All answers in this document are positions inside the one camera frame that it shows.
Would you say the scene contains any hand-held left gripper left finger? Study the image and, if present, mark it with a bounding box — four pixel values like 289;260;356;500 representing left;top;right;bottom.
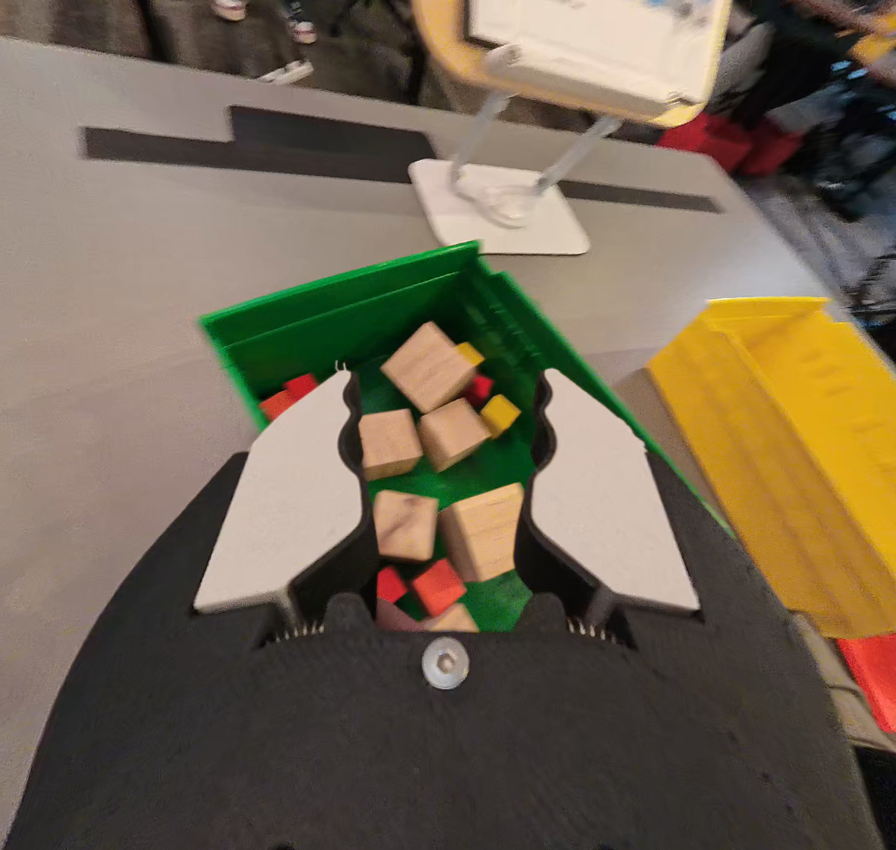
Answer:
192;372;380;627

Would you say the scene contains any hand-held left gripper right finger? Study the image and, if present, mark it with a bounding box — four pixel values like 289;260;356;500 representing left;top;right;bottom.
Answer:
514;368;701;623

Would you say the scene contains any pile of small coloured cubes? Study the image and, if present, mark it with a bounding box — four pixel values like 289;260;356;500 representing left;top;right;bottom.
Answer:
259;342;522;620

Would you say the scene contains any green plastic box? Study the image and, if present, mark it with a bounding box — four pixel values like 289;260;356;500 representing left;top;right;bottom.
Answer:
199;241;736;634

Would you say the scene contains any yellow plastic box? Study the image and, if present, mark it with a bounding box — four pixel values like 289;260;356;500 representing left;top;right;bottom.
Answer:
645;297;896;639

